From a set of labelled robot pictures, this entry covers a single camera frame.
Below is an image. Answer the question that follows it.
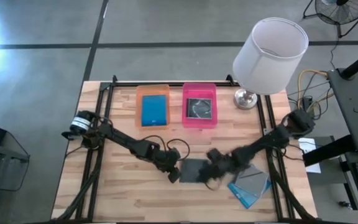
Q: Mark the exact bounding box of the black wire side table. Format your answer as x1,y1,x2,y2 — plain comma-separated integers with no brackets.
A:
0,130,30,192

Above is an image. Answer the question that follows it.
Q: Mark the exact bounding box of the dark grey desk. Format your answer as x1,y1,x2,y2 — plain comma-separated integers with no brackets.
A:
326,68,358,156

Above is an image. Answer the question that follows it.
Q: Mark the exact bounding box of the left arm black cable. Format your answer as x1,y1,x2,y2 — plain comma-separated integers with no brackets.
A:
140,134,191,162

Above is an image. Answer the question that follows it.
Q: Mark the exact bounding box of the yellow cable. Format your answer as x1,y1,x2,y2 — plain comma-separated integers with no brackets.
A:
296,69,329,110

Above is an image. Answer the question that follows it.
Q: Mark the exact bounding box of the black desk beam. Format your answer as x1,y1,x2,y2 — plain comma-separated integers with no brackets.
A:
302,134,354,167

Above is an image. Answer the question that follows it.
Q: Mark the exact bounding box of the orange translucent plastic bin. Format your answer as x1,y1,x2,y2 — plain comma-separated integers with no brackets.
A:
135,83,171,129

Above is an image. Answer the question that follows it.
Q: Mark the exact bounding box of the black power strip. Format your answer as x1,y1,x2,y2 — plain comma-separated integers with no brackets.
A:
301,95,314,113

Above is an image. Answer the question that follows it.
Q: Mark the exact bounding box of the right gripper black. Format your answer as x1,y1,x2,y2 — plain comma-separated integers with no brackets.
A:
197,148,241,185

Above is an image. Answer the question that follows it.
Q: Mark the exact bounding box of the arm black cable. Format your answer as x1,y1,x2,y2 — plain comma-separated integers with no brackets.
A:
140,134,191,162
205,179,226,191

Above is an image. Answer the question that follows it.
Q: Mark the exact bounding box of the white paper sheet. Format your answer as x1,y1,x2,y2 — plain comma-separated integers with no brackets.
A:
298,138,322,174

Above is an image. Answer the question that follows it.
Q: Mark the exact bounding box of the black floor fan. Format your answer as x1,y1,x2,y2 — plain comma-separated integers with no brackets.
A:
302,0,358,39

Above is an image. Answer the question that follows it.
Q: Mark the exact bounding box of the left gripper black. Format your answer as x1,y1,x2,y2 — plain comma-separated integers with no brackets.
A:
155,147,182,184

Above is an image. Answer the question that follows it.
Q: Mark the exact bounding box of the pink translucent plastic bin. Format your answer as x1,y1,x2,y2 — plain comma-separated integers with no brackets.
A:
181,82,219,129

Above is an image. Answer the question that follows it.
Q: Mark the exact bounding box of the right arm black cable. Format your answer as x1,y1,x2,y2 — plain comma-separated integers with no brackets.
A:
205,179,226,191

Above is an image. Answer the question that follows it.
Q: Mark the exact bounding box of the table lamp white shade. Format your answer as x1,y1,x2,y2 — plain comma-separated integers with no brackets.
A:
232,17,310,110

